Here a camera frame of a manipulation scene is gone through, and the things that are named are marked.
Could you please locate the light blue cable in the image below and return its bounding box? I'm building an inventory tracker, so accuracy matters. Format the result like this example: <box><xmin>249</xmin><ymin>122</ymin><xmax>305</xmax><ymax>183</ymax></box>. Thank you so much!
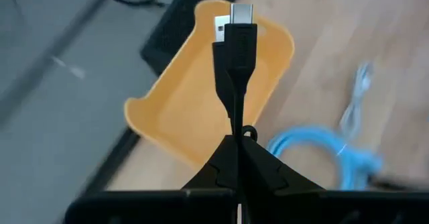
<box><xmin>266</xmin><ymin>61</ymin><xmax>385</xmax><ymax>191</ymax></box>

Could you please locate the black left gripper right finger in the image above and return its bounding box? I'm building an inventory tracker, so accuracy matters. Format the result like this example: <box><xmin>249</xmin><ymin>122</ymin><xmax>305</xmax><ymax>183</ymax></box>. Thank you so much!
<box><xmin>241</xmin><ymin>135</ymin><xmax>429</xmax><ymax>224</ymax></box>

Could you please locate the black aluminium table frame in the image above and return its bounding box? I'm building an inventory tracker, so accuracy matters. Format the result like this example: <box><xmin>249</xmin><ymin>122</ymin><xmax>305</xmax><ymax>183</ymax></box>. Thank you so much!
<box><xmin>78</xmin><ymin>126</ymin><xmax>141</xmax><ymax>198</ymax></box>

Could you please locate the yellow plastic bin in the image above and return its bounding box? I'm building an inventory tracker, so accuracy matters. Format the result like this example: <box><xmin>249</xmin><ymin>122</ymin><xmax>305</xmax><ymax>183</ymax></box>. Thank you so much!
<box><xmin>123</xmin><ymin>0</ymin><xmax>296</xmax><ymax>171</ymax></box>

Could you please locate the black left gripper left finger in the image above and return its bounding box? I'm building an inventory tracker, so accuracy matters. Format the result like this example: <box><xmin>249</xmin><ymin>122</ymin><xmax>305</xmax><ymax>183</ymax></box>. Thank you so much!
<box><xmin>63</xmin><ymin>135</ymin><xmax>240</xmax><ymax>224</ymax></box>

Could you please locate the black USB cable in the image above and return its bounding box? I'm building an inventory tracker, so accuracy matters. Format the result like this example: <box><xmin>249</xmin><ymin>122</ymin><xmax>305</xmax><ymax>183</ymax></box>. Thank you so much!
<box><xmin>211</xmin><ymin>3</ymin><xmax>259</xmax><ymax>144</ymax></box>

